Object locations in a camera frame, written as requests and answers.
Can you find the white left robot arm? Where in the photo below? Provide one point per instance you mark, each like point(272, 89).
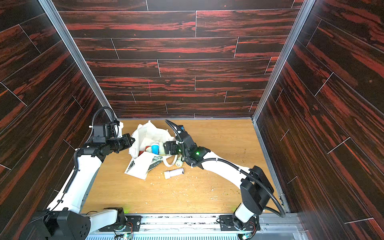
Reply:
point(63, 220)

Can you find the white floral tote bag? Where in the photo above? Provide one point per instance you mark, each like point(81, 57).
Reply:
point(142, 162)

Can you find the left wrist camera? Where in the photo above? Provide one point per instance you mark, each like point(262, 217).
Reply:
point(107, 132)

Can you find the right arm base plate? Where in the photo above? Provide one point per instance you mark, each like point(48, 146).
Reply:
point(232, 223)

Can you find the lilac flashlight lower left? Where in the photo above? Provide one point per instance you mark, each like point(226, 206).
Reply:
point(174, 173)

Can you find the red flashlight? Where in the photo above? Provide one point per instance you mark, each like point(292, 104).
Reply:
point(148, 148)

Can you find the blue flashlight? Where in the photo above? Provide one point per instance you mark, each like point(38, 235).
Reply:
point(155, 148)

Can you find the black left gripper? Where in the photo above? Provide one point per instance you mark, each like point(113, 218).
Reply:
point(128, 144)

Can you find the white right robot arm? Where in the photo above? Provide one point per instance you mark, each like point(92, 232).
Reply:
point(255, 188)

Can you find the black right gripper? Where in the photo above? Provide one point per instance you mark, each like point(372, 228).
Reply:
point(181, 140)

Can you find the pale green flashlight bottom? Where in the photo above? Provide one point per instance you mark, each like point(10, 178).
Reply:
point(161, 149)

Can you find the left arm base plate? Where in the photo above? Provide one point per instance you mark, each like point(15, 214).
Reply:
point(130, 223)

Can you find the pale green flashlight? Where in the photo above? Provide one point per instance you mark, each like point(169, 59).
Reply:
point(161, 149)
point(179, 162)

